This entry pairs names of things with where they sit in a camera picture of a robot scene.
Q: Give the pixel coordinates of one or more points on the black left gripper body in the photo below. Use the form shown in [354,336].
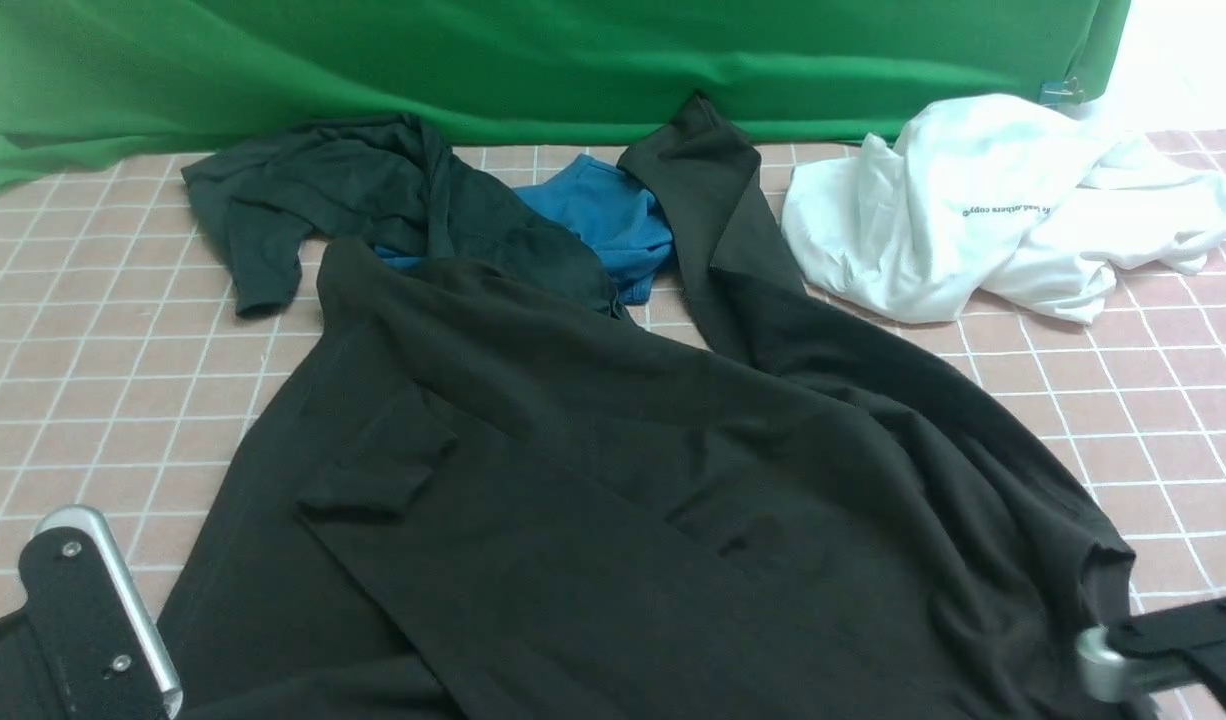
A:
[21,694]

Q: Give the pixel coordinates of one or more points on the dark gray long-sleeve top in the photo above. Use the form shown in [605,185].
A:
[477,500]

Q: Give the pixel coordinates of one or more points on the white t-shirt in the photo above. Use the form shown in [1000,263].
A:
[997,194]

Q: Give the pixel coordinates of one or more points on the green backdrop cloth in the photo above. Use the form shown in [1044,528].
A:
[84,84]

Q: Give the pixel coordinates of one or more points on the dark teal t-shirt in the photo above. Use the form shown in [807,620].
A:
[389,183]

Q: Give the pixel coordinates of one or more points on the blue t-shirt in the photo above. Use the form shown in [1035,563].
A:
[592,235]

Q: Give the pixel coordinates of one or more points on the blue binder clip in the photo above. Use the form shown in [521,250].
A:
[1067,92]

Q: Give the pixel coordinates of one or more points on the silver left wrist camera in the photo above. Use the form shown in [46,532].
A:
[101,651]

